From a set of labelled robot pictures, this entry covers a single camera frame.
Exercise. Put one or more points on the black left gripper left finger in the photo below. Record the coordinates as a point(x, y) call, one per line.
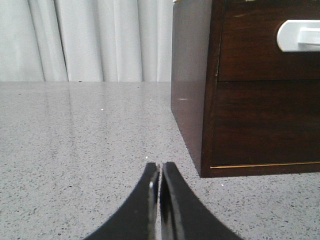
point(136, 218)

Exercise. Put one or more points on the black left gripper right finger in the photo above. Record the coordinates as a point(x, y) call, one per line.
point(183, 216)

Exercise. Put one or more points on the wooden drawer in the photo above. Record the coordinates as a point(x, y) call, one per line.
point(249, 49)
point(266, 122)

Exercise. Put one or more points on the white drawer handle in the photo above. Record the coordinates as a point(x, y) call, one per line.
point(299, 36)

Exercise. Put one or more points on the dark wooden drawer cabinet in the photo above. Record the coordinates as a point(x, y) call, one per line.
point(196, 44)

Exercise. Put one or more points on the white curtain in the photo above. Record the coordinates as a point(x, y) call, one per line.
point(85, 40)

